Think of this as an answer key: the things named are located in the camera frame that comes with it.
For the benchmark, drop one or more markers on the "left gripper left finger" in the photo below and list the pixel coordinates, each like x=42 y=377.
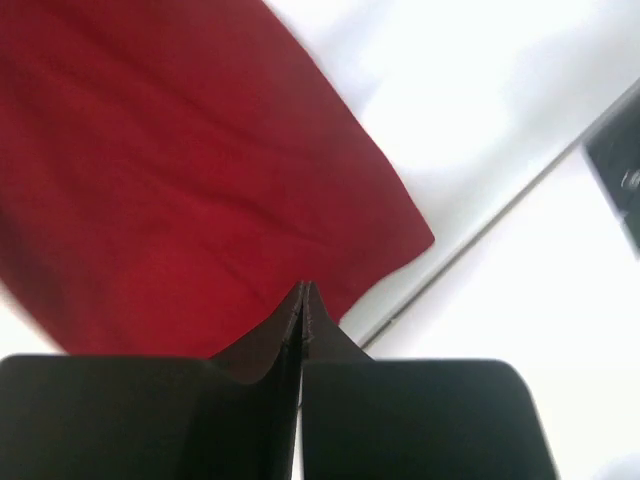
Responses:
x=232 y=416

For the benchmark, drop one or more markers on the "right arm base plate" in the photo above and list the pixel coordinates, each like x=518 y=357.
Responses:
x=612 y=149

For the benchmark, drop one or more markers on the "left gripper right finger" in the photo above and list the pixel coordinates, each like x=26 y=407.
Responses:
x=412 y=419

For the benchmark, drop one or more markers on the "dark red t-shirt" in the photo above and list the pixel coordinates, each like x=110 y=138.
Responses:
x=171 y=169

